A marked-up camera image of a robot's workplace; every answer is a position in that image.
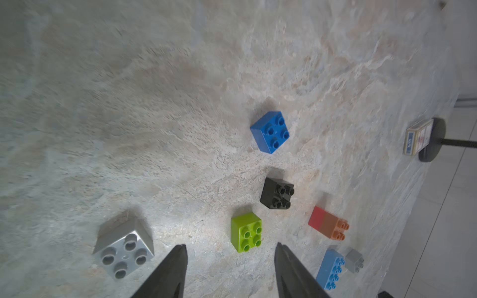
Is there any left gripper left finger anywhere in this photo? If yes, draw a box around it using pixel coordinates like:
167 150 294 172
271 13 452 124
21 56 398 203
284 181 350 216
132 244 188 298

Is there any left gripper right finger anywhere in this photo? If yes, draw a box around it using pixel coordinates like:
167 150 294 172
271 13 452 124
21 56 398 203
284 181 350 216
274 242 330 298

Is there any light blue long lego brick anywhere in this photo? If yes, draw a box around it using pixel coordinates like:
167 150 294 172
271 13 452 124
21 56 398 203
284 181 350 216
316 250 345 291

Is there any small grey lego brick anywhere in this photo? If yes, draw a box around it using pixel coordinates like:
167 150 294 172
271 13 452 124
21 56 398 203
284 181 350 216
345 249 364 274

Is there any red orange lego brick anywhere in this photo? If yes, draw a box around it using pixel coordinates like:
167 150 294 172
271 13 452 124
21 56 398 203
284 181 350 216
308 206 350 241

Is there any lime green lego brick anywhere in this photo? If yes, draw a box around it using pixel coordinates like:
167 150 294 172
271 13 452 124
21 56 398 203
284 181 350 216
231 212 263 253

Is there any black lego brick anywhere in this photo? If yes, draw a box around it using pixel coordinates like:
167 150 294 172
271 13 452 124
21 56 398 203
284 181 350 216
260 177 294 210

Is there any dark blue lego brick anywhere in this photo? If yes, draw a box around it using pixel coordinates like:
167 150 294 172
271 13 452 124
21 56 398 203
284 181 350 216
250 111 290 154

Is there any black stand with round disc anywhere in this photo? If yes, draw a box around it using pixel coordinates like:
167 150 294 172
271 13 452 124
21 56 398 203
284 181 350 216
419 117 477 163

